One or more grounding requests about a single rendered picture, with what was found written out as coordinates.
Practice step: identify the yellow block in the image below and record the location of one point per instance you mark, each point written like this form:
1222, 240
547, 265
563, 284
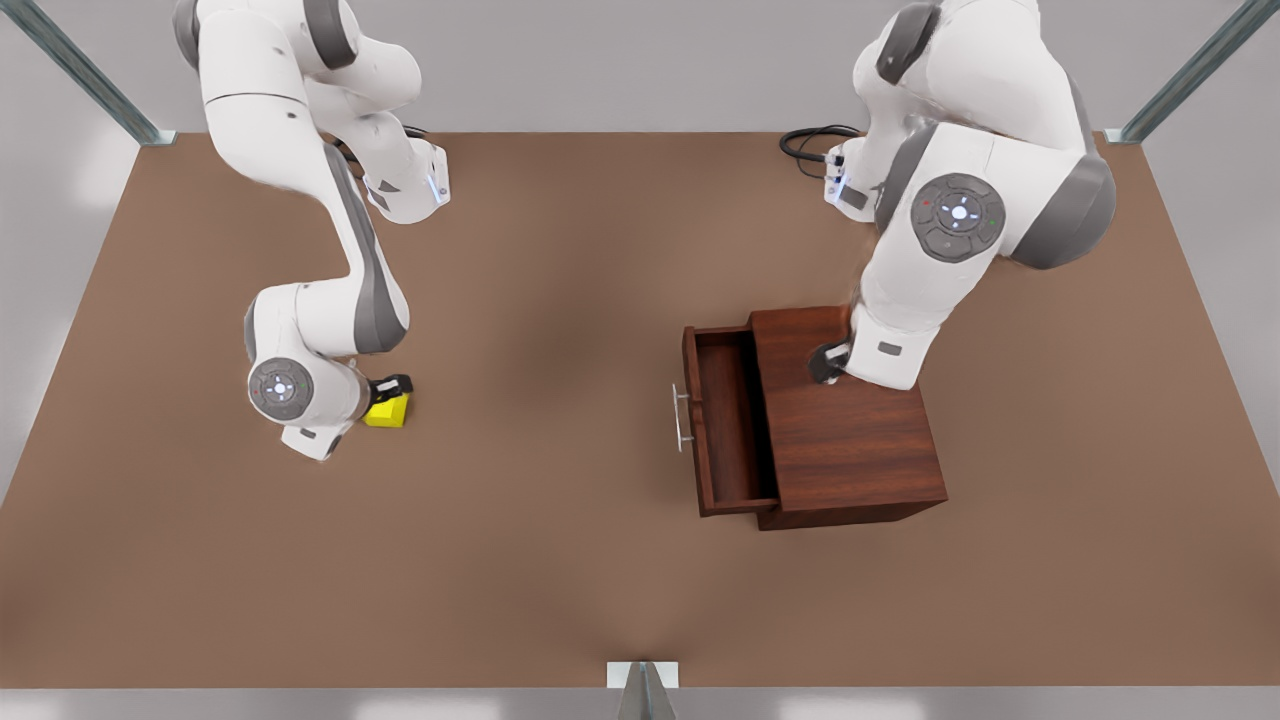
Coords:
388, 411

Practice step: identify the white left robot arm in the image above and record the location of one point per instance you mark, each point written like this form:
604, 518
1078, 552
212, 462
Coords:
960, 215

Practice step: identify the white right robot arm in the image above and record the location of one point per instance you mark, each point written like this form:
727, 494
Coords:
300, 310

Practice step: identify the dark wooden cabinet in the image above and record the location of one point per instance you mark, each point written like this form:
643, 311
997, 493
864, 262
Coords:
850, 430

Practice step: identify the silver frame post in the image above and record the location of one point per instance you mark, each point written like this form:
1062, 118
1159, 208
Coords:
1190, 75
642, 690
80, 70

